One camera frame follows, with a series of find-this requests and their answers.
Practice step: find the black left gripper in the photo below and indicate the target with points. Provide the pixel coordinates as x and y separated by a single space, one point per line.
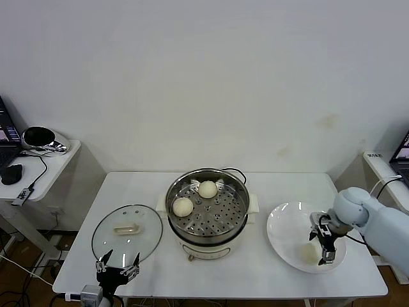
112 277

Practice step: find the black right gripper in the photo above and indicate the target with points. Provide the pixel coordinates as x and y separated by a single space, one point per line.
327 239

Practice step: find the white steamed baozi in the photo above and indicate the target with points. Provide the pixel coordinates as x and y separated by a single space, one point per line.
182 207
306 252
208 189

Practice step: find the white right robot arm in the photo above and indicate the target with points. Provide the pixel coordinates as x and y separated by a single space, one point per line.
383 224

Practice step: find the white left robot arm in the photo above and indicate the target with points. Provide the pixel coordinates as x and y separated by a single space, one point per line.
106 302

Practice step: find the stainless steel steamer basket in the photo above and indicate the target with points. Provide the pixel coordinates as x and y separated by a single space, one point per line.
217 220

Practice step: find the white round plate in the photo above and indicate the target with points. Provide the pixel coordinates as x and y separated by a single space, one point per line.
281 224

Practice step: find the cream electric cooker base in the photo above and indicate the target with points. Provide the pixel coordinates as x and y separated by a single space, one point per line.
204 251

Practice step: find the white side desk with label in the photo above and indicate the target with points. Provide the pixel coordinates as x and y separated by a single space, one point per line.
377 166

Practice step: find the white table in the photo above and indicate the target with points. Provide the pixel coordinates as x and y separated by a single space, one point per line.
223 281

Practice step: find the white side desk with mouse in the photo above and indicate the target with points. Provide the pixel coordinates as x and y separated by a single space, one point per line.
60 160

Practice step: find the grey usb adapter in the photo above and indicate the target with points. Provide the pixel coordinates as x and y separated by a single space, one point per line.
22 195

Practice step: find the black computer mouse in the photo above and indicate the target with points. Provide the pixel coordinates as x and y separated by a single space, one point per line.
11 174

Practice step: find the chrome device with black face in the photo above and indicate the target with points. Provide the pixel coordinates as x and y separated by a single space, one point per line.
35 136

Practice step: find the black laptop beside chrome device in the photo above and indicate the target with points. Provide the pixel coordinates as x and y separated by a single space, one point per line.
6 153

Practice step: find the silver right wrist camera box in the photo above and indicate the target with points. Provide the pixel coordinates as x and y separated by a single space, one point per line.
319 220

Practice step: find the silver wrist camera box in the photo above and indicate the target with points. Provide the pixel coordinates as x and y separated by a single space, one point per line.
319 220
91 292

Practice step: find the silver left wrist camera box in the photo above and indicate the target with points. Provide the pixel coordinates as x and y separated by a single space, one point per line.
91 292

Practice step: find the white wall outlet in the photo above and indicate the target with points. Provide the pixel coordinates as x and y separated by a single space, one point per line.
56 211

